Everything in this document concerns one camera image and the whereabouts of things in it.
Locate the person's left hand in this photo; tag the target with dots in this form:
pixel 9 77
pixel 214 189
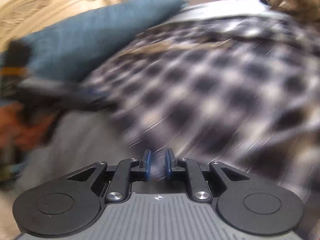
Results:
pixel 26 137

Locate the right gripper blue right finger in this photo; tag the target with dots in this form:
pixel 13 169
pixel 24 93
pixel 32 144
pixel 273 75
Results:
pixel 189 172

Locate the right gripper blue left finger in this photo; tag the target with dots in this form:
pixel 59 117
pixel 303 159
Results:
pixel 122 176

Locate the blue pillow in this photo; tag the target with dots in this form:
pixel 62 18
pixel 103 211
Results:
pixel 71 49

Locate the dark plaid shirt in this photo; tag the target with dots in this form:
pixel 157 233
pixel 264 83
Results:
pixel 242 90

